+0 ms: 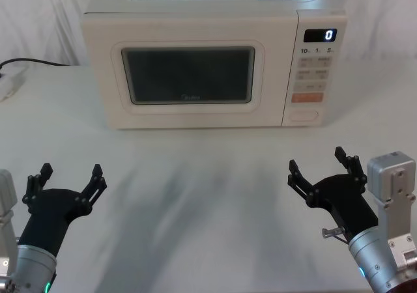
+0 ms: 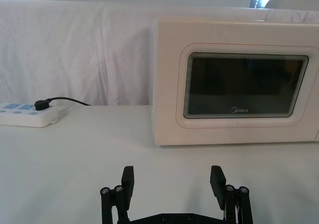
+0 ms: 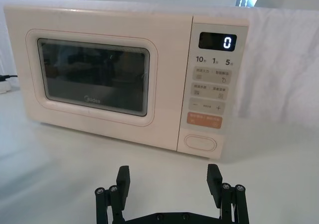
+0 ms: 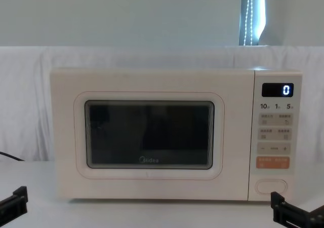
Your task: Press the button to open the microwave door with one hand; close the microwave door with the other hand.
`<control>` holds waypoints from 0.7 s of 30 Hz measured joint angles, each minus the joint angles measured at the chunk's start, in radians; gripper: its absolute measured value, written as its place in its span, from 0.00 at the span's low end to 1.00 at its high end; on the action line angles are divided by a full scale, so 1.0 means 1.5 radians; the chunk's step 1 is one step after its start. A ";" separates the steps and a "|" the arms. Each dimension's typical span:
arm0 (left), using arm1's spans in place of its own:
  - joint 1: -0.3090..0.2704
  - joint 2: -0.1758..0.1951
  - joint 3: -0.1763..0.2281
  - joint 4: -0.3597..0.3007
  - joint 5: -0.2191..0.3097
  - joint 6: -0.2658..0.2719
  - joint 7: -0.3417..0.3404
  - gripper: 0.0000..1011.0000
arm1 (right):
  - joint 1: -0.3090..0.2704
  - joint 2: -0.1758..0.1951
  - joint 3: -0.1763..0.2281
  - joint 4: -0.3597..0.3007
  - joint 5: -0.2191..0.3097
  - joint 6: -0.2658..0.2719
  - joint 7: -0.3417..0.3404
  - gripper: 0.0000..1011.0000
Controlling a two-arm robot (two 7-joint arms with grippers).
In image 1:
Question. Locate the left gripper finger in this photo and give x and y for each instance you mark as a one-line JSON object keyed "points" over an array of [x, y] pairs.
{"points": [[34, 184], [94, 184]]}

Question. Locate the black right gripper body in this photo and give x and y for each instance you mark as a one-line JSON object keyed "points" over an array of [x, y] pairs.
{"points": [[348, 202]]}

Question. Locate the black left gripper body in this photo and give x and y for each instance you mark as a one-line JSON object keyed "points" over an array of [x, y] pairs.
{"points": [[49, 218]]}

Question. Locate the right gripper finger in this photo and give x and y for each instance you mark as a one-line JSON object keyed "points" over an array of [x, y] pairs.
{"points": [[353, 169], [301, 182]]}

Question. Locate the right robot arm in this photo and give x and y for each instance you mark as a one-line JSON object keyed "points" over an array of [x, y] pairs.
{"points": [[391, 208]]}

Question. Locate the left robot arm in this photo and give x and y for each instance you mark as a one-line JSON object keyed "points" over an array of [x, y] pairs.
{"points": [[32, 267]]}

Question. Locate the white table cloth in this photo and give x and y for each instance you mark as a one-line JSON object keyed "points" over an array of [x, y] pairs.
{"points": [[195, 192]]}

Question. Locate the white power strip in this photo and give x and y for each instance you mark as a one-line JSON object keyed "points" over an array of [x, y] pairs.
{"points": [[11, 81]]}

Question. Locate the cream microwave oven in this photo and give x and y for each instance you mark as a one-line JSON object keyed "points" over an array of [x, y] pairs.
{"points": [[104, 78]]}

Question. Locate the white curtain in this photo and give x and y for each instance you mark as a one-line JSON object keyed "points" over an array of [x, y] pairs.
{"points": [[42, 19]]}

